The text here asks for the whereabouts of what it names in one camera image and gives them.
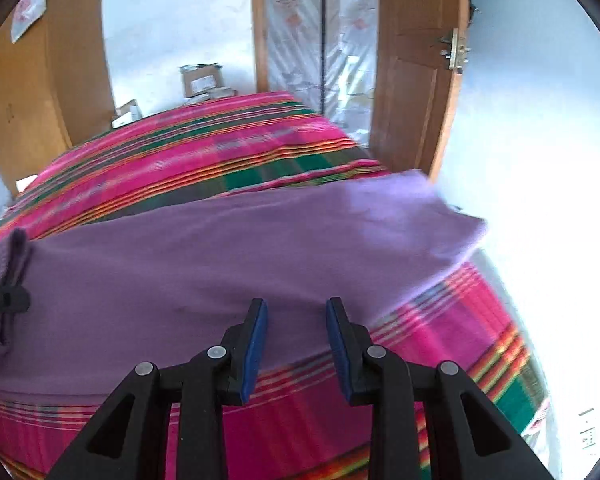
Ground brown cardboard box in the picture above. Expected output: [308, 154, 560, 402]
[180, 62, 223, 98]

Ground white plastic bag red print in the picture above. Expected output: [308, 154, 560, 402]
[10, 0, 48, 43]

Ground wooden wardrobe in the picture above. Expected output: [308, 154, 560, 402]
[0, 0, 116, 198]

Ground wooden door frame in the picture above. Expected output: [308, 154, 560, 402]
[251, 0, 271, 93]

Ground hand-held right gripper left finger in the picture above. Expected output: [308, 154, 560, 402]
[45, 297, 269, 480]

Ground pink plaid bed sheet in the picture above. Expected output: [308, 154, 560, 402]
[0, 91, 551, 480]

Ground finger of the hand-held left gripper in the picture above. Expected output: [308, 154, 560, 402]
[0, 284, 32, 317]

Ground white cardboard box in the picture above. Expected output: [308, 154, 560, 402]
[111, 99, 143, 130]

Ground metal door lock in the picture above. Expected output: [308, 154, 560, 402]
[440, 27, 471, 73]

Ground purple fleece pants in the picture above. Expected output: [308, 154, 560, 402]
[0, 169, 488, 396]

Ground wooden door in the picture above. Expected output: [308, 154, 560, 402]
[369, 0, 471, 181]

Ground black curtain strip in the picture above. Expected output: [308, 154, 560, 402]
[317, 0, 329, 113]

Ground printed plastic door curtain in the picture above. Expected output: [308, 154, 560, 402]
[262, 0, 381, 146]

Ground white wall socket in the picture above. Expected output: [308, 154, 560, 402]
[577, 407, 599, 451]

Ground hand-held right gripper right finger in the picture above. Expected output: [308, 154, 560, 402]
[325, 296, 556, 480]

